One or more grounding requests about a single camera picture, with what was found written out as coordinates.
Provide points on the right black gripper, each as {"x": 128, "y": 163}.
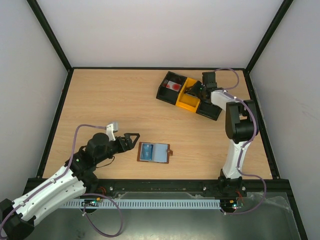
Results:
{"x": 198, "y": 89}

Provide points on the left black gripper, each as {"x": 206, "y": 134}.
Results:
{"x": 129, "y": 145}

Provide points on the blue credit card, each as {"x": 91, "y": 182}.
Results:
{"x": 146, "y": 152}

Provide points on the brown leather card holder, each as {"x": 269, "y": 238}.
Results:
{"x": 161, "y": 153}

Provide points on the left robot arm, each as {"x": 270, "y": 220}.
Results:
{"x": 76, "y": 177}

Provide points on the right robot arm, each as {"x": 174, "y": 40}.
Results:
{"x": 241, "y": 125}

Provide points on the red white card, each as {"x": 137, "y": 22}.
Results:
{"x": 171, "y": 85}

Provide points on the yellow bin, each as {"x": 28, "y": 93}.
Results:
{"x": 186, "y": 101}

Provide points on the black bin right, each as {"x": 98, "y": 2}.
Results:
{"x": 209, "y": 110}

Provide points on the black bin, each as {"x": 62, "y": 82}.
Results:
{"x": 167, "y": 95}
{"x": 209, "y": 110}

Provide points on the black bin left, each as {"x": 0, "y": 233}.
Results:
{"x": 167, "y": 95}

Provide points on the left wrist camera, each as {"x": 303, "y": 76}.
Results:
{"x": 111, "y": 129}

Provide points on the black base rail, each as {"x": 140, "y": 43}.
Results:
{"x": 205, "y": 188}

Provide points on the blue slotted cable duct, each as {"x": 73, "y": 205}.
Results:
{"x": 198, "y": 204}

